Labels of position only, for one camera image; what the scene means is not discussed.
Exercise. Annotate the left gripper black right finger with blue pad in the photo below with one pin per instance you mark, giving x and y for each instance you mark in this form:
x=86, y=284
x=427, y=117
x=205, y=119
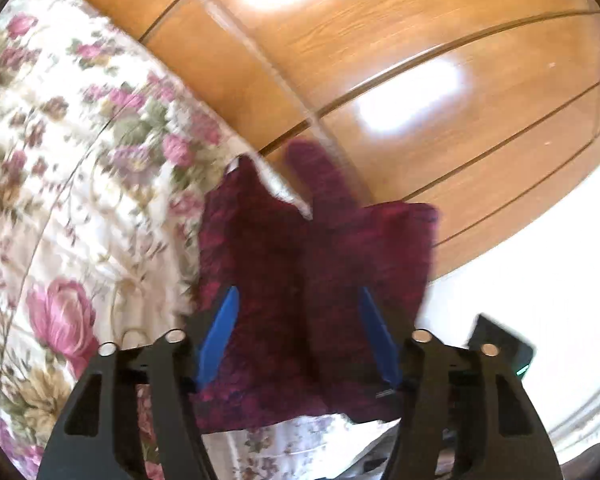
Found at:
x=472, y=394

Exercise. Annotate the glossy wooden bed headboard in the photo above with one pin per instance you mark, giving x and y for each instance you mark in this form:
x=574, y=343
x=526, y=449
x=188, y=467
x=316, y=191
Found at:
x=487, y=109

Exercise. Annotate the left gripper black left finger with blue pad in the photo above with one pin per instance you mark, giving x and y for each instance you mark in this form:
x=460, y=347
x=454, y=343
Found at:
x=124, y=396

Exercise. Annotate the maroon floral long-sleeve top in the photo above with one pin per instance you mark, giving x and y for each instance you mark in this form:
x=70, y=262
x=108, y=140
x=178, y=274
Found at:
x=299, y=347

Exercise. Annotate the floral pink white bedsheet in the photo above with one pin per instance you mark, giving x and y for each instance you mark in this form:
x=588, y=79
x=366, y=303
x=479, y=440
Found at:
x=105, y=157

